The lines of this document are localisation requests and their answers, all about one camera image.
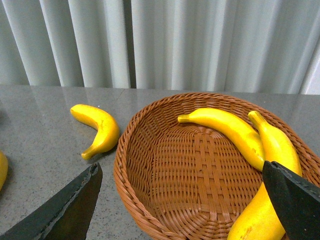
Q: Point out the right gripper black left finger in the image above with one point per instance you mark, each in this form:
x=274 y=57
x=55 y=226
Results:
x=66 y=215

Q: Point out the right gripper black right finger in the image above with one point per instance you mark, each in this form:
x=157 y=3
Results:
x=295 y=200

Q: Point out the long yellow front banana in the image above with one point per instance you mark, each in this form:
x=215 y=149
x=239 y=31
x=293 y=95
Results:
x=3 y=169

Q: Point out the short yellow curved banana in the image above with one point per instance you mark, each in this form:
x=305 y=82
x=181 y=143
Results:
x=108 y=130

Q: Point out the right brown wicker basket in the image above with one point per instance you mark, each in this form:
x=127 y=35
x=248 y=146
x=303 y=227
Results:
x=183 y=181

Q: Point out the yellow banana in basket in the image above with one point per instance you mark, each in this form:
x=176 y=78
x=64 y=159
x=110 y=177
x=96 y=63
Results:
x=239 y=132

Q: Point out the white pleated curtain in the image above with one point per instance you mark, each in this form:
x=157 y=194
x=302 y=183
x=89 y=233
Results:
x=256 y=46

